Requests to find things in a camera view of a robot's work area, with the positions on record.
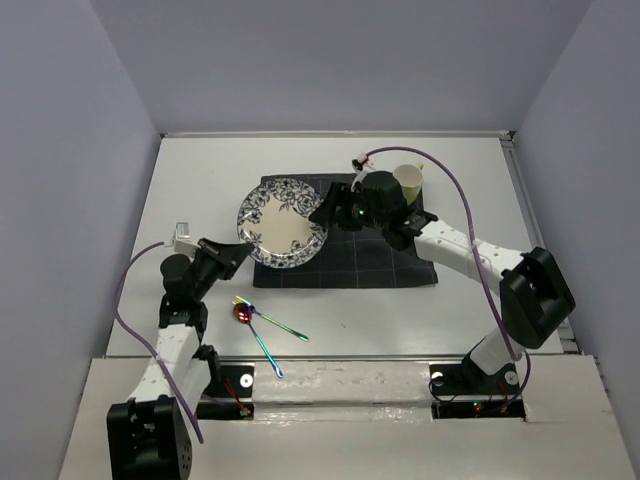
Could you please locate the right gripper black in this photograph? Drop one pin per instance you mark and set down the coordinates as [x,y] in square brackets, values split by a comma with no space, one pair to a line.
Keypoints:
[325,215]

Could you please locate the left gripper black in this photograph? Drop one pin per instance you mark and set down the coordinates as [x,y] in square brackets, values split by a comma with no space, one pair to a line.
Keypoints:
[227,257]

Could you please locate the dark checked cloth napkin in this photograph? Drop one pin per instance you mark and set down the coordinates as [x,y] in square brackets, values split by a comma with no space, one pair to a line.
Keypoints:
[351,260]

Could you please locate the blue floral plate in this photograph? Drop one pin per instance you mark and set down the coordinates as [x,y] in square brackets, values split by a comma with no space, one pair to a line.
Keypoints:
[274,218]

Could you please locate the pale yellow paper cup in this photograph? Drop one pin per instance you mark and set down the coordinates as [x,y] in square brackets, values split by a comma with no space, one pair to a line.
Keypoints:
[410,178]

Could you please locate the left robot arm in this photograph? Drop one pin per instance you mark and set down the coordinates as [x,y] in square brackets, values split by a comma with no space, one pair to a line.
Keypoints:
[150,434]

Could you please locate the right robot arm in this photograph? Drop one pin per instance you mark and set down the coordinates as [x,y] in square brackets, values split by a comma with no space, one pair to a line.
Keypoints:
[533,293]

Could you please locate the iridescent fork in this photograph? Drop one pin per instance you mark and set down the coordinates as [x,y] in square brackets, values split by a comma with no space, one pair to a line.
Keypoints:
[244,311]

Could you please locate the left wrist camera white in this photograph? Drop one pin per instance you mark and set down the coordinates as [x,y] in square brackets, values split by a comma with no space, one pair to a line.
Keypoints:
[184,237]

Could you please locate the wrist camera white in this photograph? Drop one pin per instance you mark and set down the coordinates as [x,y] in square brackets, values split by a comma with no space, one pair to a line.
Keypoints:
[184,237]
[362,166]

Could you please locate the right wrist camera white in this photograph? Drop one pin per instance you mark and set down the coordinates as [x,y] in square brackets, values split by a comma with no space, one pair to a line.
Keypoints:
[362,166]

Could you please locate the aluminium rail front edge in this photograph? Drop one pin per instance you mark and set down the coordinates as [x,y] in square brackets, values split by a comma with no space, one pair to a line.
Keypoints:
[346,358]

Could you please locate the aluminium rail edge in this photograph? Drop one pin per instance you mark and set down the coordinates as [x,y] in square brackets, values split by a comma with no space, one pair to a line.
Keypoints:
[564,332]
[346,358]

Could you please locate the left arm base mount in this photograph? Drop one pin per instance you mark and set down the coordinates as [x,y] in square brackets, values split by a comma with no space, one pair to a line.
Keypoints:
[230,398]

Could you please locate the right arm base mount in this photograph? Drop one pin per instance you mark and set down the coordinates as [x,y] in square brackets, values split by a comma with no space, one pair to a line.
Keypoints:
[457,397]

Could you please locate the aluminium rail right edge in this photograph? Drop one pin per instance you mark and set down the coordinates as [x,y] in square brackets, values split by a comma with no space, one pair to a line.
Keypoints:
[564,332]

